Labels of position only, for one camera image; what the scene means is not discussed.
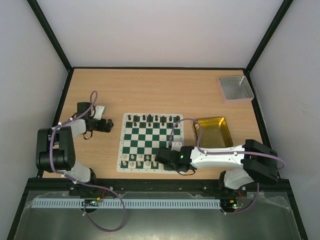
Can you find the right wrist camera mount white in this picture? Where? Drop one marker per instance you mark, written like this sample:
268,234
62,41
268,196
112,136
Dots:
176,146

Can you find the black enclosure frame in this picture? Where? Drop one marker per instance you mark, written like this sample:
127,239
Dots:
93,34

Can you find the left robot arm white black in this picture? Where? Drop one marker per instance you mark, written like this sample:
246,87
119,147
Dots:
57,154

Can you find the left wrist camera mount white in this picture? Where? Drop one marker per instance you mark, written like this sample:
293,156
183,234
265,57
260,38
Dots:
99,112

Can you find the gold tin tray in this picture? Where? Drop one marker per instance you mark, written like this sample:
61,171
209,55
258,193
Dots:
215,133

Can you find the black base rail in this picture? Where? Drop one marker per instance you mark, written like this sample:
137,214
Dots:
205,188

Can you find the white slotted cable duct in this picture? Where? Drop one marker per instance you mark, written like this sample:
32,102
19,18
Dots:
63,203

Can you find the green white chess board mat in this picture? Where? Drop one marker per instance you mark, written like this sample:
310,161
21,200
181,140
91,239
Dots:
139,136

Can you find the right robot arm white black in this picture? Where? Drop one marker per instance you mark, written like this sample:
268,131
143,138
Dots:
250,162

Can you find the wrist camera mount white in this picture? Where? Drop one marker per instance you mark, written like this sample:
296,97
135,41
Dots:
176,146
99,112

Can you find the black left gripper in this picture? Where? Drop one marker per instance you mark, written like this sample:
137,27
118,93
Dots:
108,126

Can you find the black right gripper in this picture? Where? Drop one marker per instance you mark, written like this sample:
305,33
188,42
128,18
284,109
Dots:
162,156

